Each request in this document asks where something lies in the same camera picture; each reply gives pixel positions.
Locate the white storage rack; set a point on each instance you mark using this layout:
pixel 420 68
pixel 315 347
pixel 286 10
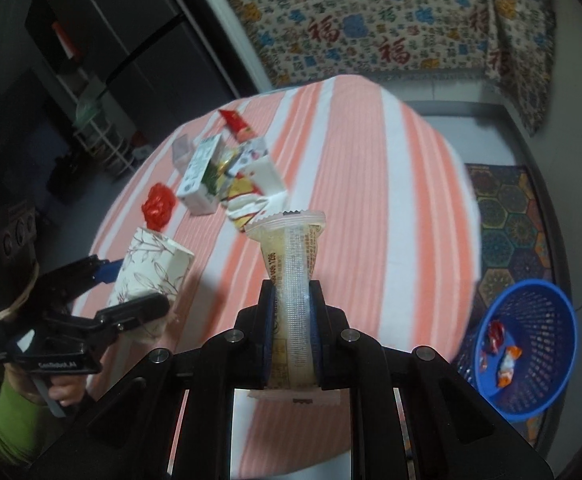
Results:
pixel 106 145

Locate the narrow patterned cloth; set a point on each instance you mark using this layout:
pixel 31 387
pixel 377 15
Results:
pixel 521 60

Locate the open shelf unit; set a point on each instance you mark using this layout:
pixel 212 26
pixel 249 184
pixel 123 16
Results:
pixel 56 75

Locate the orange striped tablecloth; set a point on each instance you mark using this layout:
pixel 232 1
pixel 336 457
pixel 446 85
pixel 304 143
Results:
pixel 371 185

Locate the clear plastic cup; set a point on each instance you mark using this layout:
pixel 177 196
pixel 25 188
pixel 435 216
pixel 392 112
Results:
pixel 181 150

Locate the clear pastry wrapper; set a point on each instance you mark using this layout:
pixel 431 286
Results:
pixel 291 260

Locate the orange snack packet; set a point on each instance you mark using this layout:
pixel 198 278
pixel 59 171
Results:
pixel 508 365

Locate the floral paper box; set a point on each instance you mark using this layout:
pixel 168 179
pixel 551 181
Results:
pixel 151 270

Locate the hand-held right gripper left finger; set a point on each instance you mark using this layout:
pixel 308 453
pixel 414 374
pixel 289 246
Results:
pixel 268 330

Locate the yellow white wrapper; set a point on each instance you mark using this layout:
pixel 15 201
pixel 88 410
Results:
pixel 243 205

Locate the large patterned cloth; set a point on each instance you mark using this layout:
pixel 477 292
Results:
pixel 346 20

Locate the white green drink carton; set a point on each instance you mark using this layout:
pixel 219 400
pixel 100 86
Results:
pixel 201 180

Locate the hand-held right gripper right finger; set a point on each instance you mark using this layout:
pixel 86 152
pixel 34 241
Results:
pixel 321 330

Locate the orange hanging cloth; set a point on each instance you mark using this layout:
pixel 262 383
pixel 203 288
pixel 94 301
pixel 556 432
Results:
pixel 66 40

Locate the white carton with purple print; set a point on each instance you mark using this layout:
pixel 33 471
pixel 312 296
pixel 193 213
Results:
pixel 261 170

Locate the colourful hexagon rug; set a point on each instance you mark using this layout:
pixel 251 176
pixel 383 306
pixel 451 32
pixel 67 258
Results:
pixel 511 220

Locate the red snack packet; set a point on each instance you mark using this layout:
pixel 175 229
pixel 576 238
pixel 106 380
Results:
pixel 238 125

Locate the blue plastic basket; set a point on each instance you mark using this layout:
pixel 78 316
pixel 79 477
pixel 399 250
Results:
pixel 546 310

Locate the grey refrigerator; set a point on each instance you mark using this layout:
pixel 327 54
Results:
pixel 136 20

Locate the person's left hand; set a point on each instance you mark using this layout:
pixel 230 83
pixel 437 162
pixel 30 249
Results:
pixel 66 390

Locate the red wrapper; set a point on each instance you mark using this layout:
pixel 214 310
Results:
pixel 160 207

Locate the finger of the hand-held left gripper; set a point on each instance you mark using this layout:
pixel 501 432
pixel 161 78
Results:
pixel 131 312
pixel 103 270

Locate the person's left forearm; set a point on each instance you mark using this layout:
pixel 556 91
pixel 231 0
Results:
pixel 11 425

